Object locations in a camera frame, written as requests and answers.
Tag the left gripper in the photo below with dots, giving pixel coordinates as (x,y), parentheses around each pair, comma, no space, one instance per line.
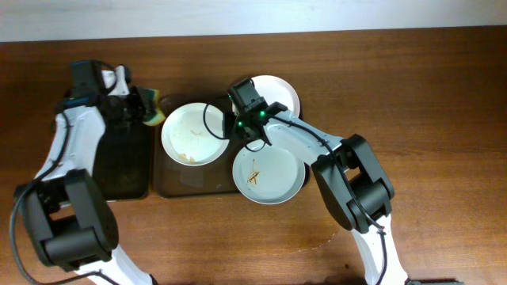
(132,104)

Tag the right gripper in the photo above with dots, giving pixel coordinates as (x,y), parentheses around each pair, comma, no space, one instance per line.
(230,124)

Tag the white plate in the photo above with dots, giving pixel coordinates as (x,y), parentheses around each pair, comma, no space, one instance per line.
(185,137)
(275,89)

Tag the green yellow sponge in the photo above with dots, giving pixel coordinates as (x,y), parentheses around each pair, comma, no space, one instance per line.
(153,114)

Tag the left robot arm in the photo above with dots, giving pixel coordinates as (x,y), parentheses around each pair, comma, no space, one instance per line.
(68,220)

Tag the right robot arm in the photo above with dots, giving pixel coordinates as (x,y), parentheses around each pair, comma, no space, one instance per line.
(354,186)

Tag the black plastic tray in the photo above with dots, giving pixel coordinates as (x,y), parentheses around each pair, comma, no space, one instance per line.
(122,162)

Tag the brown translucent tray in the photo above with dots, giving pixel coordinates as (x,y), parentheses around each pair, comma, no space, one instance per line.
(173,180)

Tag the white plate top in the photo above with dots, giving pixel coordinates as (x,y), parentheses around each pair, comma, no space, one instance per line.
(275,89)

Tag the pale blue plate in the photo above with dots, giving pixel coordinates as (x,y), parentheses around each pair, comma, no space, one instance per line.
(267,174)

